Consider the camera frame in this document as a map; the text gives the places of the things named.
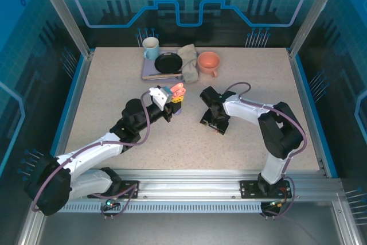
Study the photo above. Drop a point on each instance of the aluminium frame post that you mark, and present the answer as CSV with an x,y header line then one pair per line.
x,y
65,12
313,12

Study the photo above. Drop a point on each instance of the light blue mug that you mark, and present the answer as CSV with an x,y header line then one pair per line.
x,y
151,50

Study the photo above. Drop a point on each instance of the aluminium mounting rail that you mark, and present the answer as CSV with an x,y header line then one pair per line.
x,y
186,182

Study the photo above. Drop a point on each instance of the pink earbud charging case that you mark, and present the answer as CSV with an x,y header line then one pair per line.
x,y
178,88

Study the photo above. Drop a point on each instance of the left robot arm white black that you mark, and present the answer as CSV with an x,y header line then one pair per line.
x,y
94,149

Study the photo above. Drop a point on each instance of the aluminium side rail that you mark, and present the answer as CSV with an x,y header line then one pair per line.
x,y
299,84
82,84

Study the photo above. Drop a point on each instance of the purple earbud charging case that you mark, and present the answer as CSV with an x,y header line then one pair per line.
x,y
179,110

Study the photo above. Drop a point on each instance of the grey metal bottom panel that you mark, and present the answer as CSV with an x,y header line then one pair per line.
x,y
186,227

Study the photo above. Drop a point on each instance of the beige folded cloth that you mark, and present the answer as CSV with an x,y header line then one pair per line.
x,y
189,64

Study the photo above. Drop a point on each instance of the orange pink cup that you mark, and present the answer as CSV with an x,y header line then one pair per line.
x,y
208,62

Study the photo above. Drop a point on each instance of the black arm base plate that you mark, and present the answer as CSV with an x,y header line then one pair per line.
x,y
248,189
126,183

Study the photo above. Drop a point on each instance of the lavender tray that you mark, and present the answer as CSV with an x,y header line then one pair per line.
x,y
147,68

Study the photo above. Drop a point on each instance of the blue table edge strip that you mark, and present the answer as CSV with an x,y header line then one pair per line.
x,y
75,84
306,84

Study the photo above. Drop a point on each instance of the black plate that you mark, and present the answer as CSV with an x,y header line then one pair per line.
x,y
169,62

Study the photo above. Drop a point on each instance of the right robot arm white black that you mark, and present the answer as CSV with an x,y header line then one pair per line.
x,y
243,110

